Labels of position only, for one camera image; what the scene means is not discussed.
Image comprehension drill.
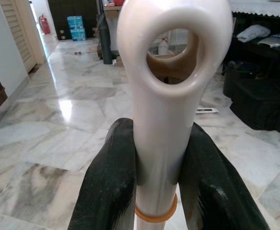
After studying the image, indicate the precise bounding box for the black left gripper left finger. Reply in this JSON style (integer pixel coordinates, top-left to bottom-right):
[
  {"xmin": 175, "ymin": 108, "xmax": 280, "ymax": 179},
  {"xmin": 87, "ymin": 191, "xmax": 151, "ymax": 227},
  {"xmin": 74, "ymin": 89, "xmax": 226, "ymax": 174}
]
[{"xmin": 67, "ymin": 117, "xmax": 138, "ymax": 230}]

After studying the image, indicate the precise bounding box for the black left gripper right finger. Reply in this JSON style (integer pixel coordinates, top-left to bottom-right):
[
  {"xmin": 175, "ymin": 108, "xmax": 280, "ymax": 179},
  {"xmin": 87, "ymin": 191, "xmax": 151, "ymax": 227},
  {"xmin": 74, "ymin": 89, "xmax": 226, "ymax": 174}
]
[{"xmin": 177, "ymin": 122, "xmax": 271, "ymax": 230}]

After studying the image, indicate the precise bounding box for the black fabric bag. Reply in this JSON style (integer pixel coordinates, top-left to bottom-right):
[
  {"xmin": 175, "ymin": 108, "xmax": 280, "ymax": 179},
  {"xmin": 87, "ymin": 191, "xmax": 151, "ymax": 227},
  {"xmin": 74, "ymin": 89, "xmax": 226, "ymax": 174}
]
[{"xmin": 223, "ymin": 60, "xmax": 280, "ymax": 134}]

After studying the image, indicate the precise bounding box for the black table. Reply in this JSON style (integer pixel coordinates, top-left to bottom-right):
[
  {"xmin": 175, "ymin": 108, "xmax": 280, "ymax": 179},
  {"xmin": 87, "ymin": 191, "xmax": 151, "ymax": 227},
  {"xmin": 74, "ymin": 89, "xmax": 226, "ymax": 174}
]
[{"xmin": 230, "ymin": 11, "xmax": 280, "ymax": 65}]

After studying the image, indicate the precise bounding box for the white plastic bottle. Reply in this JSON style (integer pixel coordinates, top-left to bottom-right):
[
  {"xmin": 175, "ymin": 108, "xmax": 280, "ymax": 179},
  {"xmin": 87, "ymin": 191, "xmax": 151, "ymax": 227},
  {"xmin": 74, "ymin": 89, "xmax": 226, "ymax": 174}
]
[{"xmin": 157, "ymin": 37, "xmax": 170, "ymax": 56}]

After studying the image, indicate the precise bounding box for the blue cardboard box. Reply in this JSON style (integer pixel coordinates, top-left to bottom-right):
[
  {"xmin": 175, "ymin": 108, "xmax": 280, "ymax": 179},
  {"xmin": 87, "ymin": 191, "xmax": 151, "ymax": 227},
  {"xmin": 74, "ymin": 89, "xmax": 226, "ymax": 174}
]
[
  {"xmin": 67, "ymin": 16, "xmax": 84, "ymax": 30},
  {"xmin": 69, "ymin": 28, "xmax": 87, "ymax": 42}
]

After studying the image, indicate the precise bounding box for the folded white towel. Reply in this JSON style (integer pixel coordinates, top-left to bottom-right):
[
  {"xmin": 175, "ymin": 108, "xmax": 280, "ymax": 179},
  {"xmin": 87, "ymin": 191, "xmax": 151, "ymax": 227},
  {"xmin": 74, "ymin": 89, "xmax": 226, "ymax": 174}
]
[{"xmin": 236, "ymin": 24, "xmax": 271, "ymax": 44}]

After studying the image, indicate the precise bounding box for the red fire extinguisher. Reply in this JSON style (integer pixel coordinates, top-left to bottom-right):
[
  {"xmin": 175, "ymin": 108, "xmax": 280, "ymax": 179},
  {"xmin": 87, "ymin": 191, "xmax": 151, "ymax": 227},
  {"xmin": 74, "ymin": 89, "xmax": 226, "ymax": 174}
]
[{"xmin": 38, "ymin": 13, "xmax": 51, "ymax": 35}]

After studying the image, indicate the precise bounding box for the dark wooden cabinet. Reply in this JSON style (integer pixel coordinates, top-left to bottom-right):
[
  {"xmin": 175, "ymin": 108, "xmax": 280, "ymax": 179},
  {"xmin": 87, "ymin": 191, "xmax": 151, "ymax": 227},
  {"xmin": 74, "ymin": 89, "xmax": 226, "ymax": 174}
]
[{"xmin": 47, "ymin": 0, "xmax": 105, "ymax": 41}]

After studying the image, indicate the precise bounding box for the cream louvered door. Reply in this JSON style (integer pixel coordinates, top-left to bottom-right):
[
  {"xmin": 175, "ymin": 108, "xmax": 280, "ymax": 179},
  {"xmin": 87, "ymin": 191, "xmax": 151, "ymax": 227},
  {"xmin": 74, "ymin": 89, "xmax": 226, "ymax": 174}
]
[{"xmin": 0, "ymin": 0, "xmax": 38, "ymax": 73}]

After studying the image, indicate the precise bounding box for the white lace tablecloth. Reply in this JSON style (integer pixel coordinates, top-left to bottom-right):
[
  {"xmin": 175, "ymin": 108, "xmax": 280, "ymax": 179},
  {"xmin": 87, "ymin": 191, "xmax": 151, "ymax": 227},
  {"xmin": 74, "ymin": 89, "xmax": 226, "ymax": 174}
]
[{"xmin": 230, "ymin": 0, "xmax": 280, "ymax": 19}]

